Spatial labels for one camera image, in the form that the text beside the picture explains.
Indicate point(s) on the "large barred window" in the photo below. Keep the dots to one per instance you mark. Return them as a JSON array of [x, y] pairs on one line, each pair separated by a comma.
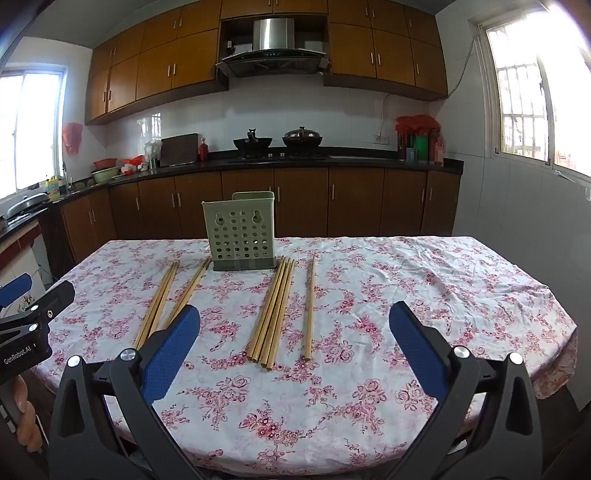
[[521, 92]]

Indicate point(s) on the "brown upper kitchen cabinets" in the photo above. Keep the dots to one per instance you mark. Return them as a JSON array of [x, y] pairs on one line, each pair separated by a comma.
[[152, 64]]

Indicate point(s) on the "red bag over bottles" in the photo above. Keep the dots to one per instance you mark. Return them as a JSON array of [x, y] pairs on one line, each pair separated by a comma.
[[417, 123]]

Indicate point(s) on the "red plastic basin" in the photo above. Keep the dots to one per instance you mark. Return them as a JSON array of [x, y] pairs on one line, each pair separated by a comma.
[[105, 163]]

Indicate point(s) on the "metal faucet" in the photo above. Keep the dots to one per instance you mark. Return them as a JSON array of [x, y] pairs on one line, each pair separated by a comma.
[[68, 177]]

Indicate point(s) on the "black wok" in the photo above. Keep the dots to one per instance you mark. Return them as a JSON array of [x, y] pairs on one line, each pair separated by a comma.
[[253, 144]]

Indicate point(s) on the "small red bottle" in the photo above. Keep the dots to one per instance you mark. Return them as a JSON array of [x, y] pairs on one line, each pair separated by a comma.
[[203, 150]]

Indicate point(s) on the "red sauce bottle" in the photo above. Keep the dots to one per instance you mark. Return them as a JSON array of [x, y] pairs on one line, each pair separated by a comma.
[[438, 151]]

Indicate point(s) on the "yellow oil bottle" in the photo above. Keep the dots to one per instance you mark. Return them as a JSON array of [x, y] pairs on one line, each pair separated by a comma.
[[53, 188]]

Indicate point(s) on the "pink floral tablecloth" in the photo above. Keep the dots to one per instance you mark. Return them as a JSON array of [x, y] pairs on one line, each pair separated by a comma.
[[369, 323]]

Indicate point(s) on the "brown kitchen cabinets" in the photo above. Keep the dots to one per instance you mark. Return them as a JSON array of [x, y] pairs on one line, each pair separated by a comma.
[[355, 198], [152, 64]]

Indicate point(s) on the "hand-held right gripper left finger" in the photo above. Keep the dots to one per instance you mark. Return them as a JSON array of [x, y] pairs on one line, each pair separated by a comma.
[[173, 355]]

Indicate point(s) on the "white wall socket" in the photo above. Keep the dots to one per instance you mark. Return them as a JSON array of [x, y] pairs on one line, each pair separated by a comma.
[[380, 139]]

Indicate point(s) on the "green carton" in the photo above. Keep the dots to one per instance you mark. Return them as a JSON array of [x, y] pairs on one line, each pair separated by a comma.
[[421, 148]]

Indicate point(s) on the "brown lower kitchen cabinets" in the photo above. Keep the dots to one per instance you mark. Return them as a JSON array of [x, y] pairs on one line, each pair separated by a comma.
[[355, 198]]

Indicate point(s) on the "dark lidded pot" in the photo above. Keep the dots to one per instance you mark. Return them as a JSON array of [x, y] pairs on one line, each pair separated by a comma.
[[302, 138]]

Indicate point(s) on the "steel range hood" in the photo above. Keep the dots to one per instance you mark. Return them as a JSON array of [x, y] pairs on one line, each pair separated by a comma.
[[272, 57]]

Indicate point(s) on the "red plastic bag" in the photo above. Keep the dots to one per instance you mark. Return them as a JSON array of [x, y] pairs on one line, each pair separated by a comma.
[[72, 138]]

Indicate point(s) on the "person's left hand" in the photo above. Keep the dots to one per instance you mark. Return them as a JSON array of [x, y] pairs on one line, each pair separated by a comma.
[[28, 427]]

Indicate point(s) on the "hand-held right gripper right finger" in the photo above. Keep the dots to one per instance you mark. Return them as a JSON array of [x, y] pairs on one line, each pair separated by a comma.
[[418, 346]]

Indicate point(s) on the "green perforated utensil holder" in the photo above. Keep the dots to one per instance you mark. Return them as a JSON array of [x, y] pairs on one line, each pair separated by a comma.
[[238, 235]]

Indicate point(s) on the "green plastic basin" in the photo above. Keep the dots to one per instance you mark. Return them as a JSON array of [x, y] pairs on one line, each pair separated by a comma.
[[106, 175]]

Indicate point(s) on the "dark wooden cutting board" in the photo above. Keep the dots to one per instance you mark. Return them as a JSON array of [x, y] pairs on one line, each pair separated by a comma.
[[179, 150]]

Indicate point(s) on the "black gas stove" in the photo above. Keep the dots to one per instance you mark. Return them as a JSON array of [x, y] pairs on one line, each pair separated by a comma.
[[277, 158]]

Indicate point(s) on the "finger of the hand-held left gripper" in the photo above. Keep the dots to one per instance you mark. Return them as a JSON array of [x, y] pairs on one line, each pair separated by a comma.
[[14, 288], [53, 297]]

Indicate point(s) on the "silver pan lid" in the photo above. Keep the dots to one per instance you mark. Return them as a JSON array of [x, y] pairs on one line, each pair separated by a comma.
[[27, 203]]

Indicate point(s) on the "black kitchen countertop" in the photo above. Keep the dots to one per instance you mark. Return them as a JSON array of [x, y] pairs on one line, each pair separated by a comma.
[[369, 161]]

